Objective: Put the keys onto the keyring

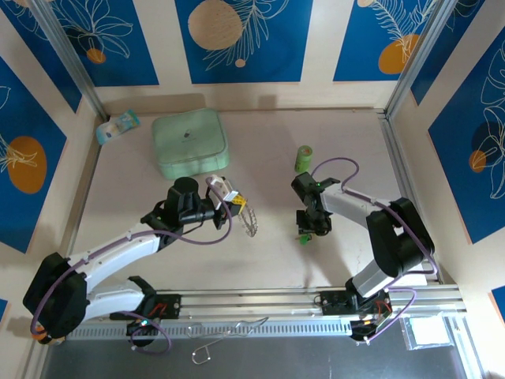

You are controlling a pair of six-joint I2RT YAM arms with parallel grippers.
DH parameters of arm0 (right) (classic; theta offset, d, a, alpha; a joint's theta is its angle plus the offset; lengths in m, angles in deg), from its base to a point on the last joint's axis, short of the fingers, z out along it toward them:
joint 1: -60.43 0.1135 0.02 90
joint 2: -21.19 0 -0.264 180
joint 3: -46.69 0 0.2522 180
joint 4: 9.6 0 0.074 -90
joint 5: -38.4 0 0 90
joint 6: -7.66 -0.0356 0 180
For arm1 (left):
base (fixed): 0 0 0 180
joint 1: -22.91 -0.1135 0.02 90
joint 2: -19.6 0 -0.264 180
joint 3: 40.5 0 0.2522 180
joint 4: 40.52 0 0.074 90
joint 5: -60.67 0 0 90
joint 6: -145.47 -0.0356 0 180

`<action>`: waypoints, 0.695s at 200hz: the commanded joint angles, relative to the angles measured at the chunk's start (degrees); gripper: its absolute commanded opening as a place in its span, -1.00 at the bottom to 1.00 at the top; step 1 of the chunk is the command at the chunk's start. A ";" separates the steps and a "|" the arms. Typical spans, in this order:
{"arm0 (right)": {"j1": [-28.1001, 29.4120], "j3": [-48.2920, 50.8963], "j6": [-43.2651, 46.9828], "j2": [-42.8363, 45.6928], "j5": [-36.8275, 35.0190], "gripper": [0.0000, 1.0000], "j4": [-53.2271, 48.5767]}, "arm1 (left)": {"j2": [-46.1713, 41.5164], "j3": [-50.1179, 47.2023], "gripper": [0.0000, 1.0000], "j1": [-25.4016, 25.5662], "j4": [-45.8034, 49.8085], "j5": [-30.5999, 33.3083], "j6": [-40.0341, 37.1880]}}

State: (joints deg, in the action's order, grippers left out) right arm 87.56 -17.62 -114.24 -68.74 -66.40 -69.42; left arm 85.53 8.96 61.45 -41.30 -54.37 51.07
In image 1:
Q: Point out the aluminium frame post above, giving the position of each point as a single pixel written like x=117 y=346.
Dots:
x=418 y=55
x=67 y=47

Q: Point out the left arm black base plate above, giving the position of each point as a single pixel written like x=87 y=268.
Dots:
x=173 y=306

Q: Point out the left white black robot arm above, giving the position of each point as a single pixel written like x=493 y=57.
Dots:
x=118 y=248

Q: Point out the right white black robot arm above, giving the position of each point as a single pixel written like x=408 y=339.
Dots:
x=398 y=237

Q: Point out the aluminium side rail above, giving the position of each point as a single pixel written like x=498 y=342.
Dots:
x=390 y=130

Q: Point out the light blue wipes packet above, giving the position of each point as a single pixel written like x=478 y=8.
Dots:
x=116 y=127

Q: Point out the clear plastic packet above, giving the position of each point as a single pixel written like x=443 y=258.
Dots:
x=428 y=331

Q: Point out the mint green square case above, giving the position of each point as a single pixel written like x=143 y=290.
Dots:
x=189 y=138

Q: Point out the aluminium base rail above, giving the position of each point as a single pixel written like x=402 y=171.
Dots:
x=256 y=304

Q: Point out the black controller board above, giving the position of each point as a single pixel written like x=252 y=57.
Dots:
x=142 y=325
x=363 y=327

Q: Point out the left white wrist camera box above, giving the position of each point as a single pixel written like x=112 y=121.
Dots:
x=219 y=188

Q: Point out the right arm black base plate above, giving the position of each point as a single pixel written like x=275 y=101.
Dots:
x=331 y=302

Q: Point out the green cylindrical can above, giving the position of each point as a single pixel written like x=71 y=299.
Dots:
x=303 y=160

